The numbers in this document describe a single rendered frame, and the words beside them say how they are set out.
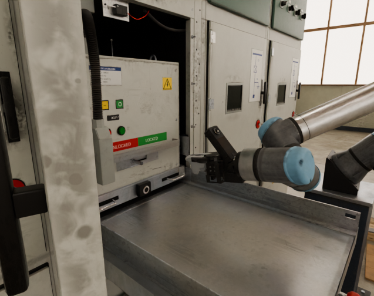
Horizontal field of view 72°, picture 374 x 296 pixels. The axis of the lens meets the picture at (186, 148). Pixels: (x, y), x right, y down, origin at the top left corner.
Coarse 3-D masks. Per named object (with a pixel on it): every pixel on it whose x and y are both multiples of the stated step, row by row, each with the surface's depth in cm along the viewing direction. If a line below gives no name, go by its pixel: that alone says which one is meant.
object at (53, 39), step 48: (48, 0) 14; (48, 48) 14; (48, 96) 14; (0, 144) 17; (48, 144) 15; (0, 192) 17; (48, 192) 15; (96, 192) 17; (0, 240) 18; (96, 240) 18; (96, 288) 18
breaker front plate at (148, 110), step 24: (144, 72) 97; (168, 72) 107; (120, 96) 91; (144, 96) 99; (168, 96) 109; (120, 120) 92; (144, 120) 101; (168, 120) 111; (120, 168) 95; (144, 168) 105; (168, 168) 116
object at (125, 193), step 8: (176, 168) 119; (184, 168) 124; (152, 176) 109; (160, 176) 111; (168, 176) 115; (176, 176) 120; (184, 176) 125; (128, 184) 100; (152, 184) 108; (160, 184) 112; (112, 192) 93; (120, 192) 96; (128, 192) 99; (136, 192) 102; (104, 200) 91; (120, 200) 97; (128, 200) 99
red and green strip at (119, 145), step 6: (138, 138) 100; (144, 138) 102; (150, 138) 105; (156, 138) 108; (162, 138) 110; (114, 144) 92; (120, 144) 94; (126, 144) 96; (132, 144) 98; (138, 144) 100; (144, 144) 103; (114, 150) 92
